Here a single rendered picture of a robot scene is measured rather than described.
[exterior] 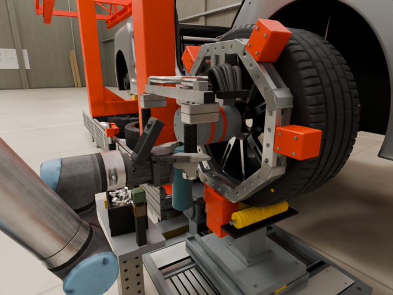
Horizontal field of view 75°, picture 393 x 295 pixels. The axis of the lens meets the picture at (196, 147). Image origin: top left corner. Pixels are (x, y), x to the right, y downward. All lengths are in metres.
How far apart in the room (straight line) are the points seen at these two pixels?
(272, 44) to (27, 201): 0.65
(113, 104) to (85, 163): 2.69
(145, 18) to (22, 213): 1.06
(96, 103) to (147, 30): 2.00
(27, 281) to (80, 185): 1.17
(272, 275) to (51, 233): 0.94
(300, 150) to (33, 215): 0.56
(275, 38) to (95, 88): 2.65
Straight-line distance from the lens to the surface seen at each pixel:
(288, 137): 0.69
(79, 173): 0.57
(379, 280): 1.75
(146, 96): 0.94
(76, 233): 0.48
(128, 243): 0.98
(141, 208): 0.87
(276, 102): 0.71
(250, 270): 1.21
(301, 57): 0.79
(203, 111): 0.65
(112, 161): 0.58
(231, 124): 0.87
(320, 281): 1.48
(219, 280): 1.26
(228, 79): 0.69
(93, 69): 3.19
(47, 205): 0.45
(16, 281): 1.73
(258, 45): 0.76
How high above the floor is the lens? 1.03
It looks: 17 degrees down
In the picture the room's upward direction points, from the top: straight up
